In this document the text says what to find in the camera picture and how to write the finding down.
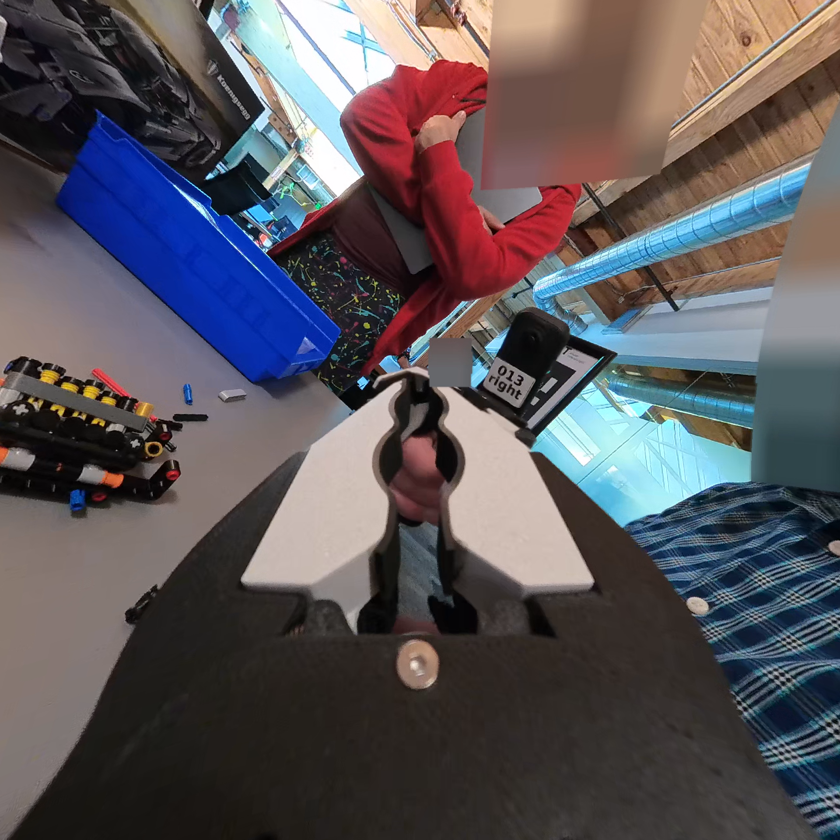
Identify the large blue plastic bin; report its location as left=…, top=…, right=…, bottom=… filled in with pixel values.
left=56, top=110, right=342, bottom=385

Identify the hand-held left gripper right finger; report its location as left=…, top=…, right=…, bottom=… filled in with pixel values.
left=427, top=386, right=596, bottom=635

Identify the blue plaid shirt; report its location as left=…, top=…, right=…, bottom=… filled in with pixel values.
left=622, top=481, right=840, bottom=840

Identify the black lego set box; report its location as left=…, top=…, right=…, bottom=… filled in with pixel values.
left=0, top=0, right=268, bottom=183

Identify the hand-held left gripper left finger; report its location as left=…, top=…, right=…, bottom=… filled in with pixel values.
left=240, top=387, right=413, bottom=635

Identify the silver ventilation duct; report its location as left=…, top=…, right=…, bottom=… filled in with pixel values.
left=610, top=367, right=756, bottom=427
left=530, top=159, right=818, bottom=317

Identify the partly built lego vehicle chassis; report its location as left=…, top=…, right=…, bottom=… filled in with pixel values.
left=0, top=356, right=181, bottom=513

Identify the black lego axle connector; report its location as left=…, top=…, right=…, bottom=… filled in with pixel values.
left=125, top=583, right=160, bottom=624

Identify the grey laptop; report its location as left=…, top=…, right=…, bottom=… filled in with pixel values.
left=366, top=105, right=544, bottom=274

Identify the black monitor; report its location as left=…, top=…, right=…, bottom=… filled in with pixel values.
left=203, top=163, right=271, bottom=216

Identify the person's right hand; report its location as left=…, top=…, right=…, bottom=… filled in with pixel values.
left=391, top=435, right=444, bottom=524

